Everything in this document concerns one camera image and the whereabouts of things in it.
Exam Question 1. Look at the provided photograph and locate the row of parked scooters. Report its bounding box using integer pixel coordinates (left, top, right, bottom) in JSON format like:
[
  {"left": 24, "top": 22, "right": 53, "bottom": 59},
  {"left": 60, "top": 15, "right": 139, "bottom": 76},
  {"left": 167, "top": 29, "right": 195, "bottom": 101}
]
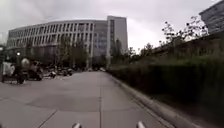
[{"left": 0, "top": 56, "right": 74, "bottom": 84}]

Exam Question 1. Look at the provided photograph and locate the grey stone kerb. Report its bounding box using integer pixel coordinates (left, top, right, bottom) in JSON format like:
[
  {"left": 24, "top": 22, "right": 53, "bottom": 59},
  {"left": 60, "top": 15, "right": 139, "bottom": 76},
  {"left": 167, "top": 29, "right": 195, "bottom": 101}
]
[{"left": 106, "top": 73, "right": 214, "bottom": 128}]

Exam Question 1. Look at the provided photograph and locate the dark green hedge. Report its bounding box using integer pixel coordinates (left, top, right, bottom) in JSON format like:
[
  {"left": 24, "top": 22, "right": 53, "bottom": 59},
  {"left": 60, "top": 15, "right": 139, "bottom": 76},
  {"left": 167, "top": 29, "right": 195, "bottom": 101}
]
[{"left": 106, "top": 54, "right": 224, "bottom": 121}]

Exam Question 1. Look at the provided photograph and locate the grey layered building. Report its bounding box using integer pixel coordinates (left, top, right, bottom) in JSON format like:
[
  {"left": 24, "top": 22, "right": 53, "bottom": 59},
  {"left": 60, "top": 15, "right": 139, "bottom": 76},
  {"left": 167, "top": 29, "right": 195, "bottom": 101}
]
[{"left": 198, "top": 0, "right": 224, "bottom": 34}]

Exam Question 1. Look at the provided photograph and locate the large pale curved building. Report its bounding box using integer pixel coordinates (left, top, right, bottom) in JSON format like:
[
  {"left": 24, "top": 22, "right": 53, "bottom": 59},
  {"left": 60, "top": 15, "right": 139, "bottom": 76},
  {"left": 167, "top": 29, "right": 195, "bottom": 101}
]
[{"left": 5, "top": 15, "right": 129, "bottom": 69}]

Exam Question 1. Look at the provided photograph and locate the row of trees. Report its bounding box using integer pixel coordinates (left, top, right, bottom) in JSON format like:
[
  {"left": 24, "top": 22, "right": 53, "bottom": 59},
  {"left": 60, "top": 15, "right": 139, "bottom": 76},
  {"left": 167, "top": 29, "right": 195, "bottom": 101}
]
[{"left": 19, "top": 34, "right": 128, "bottom": 71}]

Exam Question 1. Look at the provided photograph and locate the grey paved plaza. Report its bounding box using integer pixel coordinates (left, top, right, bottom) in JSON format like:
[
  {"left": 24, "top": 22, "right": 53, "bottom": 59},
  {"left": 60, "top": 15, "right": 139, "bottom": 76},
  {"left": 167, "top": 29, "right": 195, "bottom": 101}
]
[{"left": 0, "top": 70, "right": 174, "bottom": 128}]

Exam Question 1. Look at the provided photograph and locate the sparse thin tree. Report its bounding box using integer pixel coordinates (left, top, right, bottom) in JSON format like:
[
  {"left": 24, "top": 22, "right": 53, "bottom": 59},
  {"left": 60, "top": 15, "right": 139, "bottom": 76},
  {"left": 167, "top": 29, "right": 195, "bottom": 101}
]
[{"left": 159, "top": 14, "right": 211, "bottom": 48}]

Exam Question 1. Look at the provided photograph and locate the robot's own part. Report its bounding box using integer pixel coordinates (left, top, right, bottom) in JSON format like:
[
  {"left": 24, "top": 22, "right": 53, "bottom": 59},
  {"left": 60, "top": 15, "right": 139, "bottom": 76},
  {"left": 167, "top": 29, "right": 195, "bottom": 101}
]
[
  {"left": 136, "top": 120, "right": 146, "bottom": 128},
  {"left": 72, "top": 122, "right": 82, "bottom": 128}
]

